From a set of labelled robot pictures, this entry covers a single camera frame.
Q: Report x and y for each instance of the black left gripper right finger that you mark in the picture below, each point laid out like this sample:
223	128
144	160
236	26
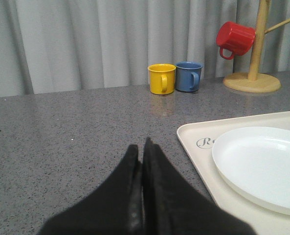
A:
173	207

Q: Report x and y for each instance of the red mug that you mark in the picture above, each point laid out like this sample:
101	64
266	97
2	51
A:
234	39

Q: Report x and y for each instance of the yellow mug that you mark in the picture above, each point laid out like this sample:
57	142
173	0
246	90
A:
162	78

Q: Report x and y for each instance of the white round plate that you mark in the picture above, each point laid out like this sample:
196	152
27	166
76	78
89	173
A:
255	162

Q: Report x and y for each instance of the wooden mug tree stand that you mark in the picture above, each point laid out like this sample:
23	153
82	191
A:
253	81

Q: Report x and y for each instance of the blue mug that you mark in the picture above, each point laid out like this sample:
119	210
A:
188	76

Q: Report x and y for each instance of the cream rabbit print tray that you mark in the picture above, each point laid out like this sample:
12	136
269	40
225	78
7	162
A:
198	139

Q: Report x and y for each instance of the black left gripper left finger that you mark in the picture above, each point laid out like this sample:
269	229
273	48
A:
114	208

